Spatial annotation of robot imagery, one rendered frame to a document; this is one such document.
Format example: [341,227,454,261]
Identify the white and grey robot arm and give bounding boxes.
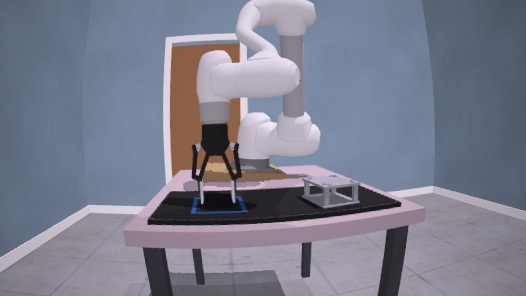
[197,0,320,172]

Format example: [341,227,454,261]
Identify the black well plate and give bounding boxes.
[203,193,234,208]

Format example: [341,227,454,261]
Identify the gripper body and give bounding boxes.
[200,124,230,156]

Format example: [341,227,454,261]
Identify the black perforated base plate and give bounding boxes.
[147,185,401,225]

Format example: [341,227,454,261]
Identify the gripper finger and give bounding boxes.
[218,142,242,203]
[192,143,213,204]

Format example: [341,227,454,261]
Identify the blue tape outline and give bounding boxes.
[191,196,248,214]

